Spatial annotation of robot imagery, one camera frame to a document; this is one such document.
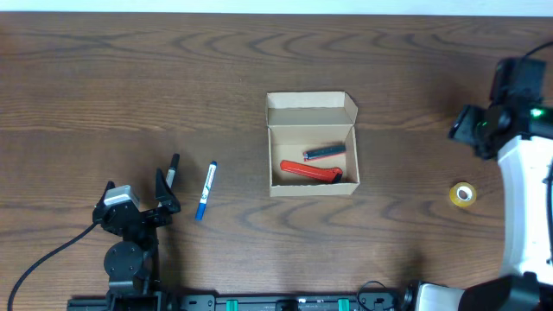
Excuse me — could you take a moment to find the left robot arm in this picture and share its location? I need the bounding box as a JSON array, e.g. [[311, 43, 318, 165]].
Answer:
[[92, 164, 181, 311]]

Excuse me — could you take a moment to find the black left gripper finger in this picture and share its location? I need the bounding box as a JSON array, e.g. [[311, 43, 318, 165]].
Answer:
[[101, 181, 115, 203], [156, 168, 181, 213]]

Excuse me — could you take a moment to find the red utility knife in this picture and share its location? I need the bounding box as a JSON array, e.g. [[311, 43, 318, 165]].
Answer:
[[280, 160, 343, 183]]

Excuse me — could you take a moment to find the brown cardboard box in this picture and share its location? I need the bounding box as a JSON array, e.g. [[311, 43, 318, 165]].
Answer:
[[266, 91, 360, 197]]

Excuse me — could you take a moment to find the yellow tape roll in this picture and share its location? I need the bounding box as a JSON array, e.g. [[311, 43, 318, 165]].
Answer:
[[449, 182, 477, 207]]

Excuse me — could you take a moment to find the blue marker pen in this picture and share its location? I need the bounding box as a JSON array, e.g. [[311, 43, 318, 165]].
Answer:
[[195, 162, 218, 221]]

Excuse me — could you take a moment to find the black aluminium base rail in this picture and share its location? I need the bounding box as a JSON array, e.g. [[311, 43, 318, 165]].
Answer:
[[67, 289, 402, 311]]

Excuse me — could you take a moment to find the black marker pen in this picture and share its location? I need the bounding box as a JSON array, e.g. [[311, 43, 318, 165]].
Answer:
[[166, 154, 180, 188]]

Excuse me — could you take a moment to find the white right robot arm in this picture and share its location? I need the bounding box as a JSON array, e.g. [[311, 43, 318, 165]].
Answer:
[[400, 54, 552, 310]]

